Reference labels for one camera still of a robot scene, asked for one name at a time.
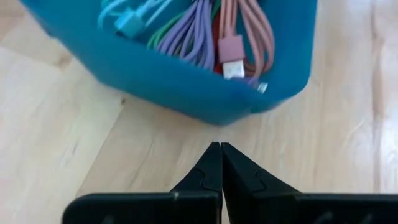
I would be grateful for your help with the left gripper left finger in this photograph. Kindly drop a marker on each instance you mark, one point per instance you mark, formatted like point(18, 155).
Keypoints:
point(174, 208)

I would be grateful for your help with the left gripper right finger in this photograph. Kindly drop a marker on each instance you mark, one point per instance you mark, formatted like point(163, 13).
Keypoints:
point(280, 208)

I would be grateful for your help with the teal plastic bin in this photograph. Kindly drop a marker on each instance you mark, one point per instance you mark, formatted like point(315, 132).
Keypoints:
point(155, 81)

